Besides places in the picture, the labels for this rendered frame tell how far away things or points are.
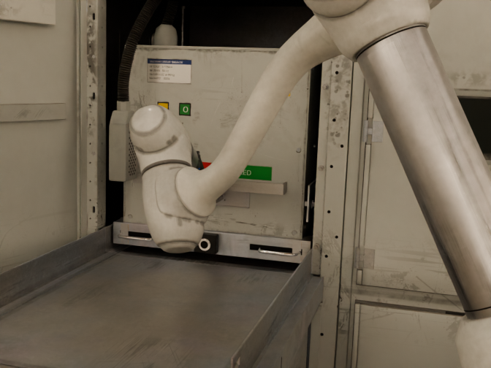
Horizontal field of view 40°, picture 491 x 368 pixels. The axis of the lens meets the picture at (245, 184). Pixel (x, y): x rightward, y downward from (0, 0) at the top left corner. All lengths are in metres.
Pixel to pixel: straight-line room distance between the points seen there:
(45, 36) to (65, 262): 0.55
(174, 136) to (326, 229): 0.50
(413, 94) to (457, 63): 0.68
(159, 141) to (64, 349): 0.41
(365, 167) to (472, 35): 0.37
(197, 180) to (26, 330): 0.42
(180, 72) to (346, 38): 0.87
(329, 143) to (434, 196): 0.74
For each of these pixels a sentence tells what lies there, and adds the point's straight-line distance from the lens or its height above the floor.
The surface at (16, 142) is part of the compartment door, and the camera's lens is 1.69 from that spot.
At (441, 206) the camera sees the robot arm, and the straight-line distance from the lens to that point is 0.88.
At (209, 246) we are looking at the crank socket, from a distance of 1.71.
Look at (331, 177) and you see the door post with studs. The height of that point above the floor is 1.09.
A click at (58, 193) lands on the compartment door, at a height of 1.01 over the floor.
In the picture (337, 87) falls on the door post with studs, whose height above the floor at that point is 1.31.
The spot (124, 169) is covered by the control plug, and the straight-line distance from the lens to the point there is 1.68.
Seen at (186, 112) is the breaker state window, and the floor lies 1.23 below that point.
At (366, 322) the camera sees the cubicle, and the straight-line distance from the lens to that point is 1.65.
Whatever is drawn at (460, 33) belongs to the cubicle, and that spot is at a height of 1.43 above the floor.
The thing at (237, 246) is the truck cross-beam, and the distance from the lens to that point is 1.71.
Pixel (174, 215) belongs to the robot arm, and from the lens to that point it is 1.23.
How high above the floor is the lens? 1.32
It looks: 9 degrees down
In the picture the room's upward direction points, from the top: 2 degrees clockwise
